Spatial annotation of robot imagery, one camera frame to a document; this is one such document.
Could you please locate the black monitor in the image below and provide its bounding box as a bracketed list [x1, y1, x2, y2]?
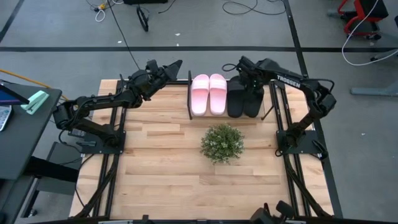
[123, 0, 169, 5]

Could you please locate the mint green stapler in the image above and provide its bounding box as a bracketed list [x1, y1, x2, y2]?
[20, 90, 50, 116]

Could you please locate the black slide sandal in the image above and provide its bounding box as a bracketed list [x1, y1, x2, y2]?
[226, 75, 246, 118]
[243, 86, 265, 118]

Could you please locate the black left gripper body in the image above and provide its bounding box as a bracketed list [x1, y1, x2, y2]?
[141, 58, 172, 94]

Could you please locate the green plant in black pot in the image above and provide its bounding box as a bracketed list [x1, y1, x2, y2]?
[200, 123, 246, 165]

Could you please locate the laptop with blue screen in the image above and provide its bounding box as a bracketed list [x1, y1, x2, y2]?
[0, 83, 30, 106]

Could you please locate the grey desk base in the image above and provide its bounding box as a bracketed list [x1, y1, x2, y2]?
[349, 46, 398, 96]

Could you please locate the black aluminium table frame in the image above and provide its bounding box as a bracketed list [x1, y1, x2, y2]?
[70, 79, 335, 224]

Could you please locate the coiled black floor cable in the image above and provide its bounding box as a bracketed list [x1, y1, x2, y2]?
[222, 0, 287, 16]

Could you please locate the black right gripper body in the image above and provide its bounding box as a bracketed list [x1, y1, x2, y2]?
[235, 55, 266, 96]

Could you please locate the black side desk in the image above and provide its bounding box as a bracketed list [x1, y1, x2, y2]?
[0, 80, 63, 224]

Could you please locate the dark grey box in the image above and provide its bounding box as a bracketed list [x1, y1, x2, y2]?
[45, 141, 84, 171]

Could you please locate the red framed chair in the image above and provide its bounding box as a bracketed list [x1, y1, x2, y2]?
[337, 0, 389, 40]

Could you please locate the thick yellow cable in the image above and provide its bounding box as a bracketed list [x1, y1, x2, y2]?
[0, 69, 69, 102]

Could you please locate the white keyboard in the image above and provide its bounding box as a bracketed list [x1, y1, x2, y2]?
[0, 105, 12, 133]

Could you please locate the black hanging cable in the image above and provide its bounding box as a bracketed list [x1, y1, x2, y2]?
[106, 0, 141, 70]

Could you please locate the pink slide sandal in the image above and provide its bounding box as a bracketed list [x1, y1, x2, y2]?
[209, 73, 228, 116]
[190, 73, 210, 116]

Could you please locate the white floor cable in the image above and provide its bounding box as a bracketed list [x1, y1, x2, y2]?
[341, 0, 398, 67]

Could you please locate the white cable with yellow plug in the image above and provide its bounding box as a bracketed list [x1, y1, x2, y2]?
[93, 0, 125, 23]

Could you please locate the black framed wooden shelf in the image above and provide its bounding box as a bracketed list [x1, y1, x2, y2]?
[187, 70, 275, 121]

